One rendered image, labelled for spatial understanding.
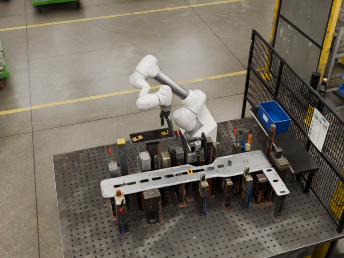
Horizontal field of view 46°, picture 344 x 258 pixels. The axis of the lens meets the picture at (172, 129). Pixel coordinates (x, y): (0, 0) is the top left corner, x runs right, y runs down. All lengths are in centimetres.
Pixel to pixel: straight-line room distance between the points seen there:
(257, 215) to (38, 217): 225
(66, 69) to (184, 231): 417
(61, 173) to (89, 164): 26
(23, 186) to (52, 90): 193
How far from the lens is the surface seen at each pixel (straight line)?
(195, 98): 380
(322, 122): 328
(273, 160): 347
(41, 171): 492
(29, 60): 719
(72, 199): 355
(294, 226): 340
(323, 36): 510
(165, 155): 326
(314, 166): 343
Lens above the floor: 329
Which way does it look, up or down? 39 degrees down
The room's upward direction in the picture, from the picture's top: straight up
